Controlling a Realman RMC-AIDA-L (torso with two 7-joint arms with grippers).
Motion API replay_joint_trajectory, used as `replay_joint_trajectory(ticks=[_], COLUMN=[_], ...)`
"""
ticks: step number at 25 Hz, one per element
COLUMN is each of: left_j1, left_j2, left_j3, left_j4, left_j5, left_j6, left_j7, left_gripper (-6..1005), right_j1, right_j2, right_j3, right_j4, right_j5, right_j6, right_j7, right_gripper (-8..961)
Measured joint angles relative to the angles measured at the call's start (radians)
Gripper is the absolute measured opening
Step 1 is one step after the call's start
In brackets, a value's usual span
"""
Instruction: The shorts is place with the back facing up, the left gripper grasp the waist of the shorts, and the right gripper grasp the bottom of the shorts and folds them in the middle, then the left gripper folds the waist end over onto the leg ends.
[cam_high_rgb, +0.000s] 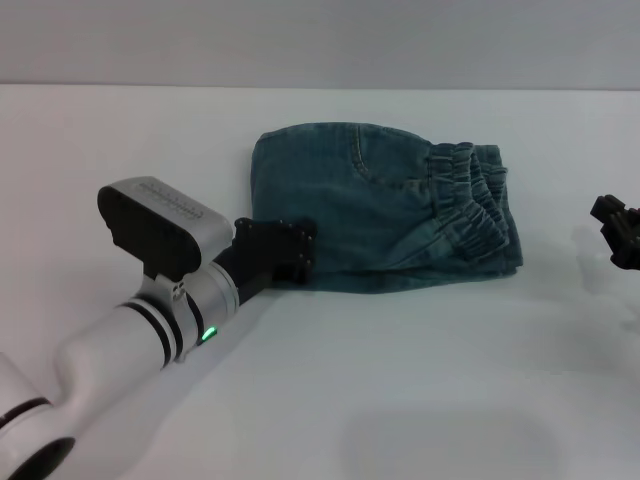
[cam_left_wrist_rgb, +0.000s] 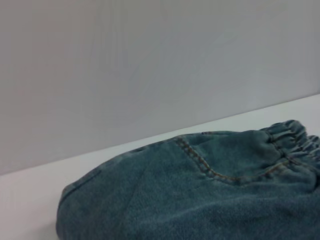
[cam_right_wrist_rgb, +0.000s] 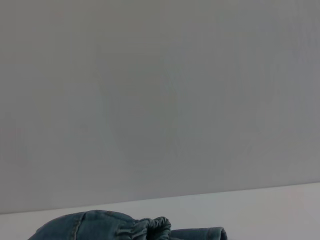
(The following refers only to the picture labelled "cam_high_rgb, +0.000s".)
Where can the blue denim shorts with basketball print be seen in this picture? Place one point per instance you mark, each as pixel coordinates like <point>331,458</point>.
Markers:
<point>380,220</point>

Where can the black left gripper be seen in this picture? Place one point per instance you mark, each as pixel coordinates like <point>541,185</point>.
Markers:
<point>265,250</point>

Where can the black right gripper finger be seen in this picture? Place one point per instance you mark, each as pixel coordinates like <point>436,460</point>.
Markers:
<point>612,210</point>
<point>622,250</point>

